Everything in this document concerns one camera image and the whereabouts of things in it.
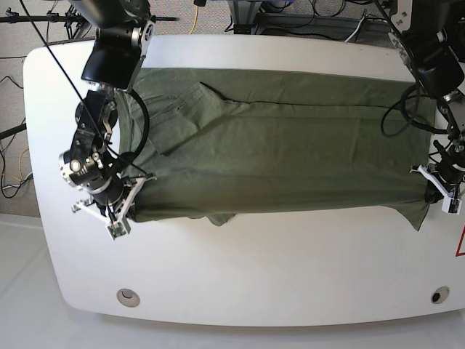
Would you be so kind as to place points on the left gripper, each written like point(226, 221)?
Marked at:
point(450, 170)

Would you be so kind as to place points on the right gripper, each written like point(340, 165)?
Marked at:
point(97, 172)

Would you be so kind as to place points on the olive green T-shirt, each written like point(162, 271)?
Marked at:
point(228, 142)

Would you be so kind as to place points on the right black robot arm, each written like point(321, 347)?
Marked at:
point(112, 67)

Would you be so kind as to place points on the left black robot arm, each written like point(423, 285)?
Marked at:
point(429, 35)

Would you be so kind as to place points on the left table grommet hole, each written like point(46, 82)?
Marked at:
point(128, 298)

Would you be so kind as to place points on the table grommet hole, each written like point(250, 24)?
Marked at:
point(440, 295)
point(128, 298)

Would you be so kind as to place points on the right table grommet hole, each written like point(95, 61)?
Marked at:
point(440, 295)

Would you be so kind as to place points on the black tripod stand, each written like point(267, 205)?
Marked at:
point(32, 18)

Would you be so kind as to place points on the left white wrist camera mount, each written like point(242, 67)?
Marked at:
point(452, 200)

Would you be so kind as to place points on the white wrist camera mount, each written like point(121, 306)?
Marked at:
point(112, 202)
point(452, 200)

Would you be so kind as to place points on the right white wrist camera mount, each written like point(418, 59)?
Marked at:
point(112, 202)

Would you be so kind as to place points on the grey metal frame base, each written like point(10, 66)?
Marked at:
point(321, 19)

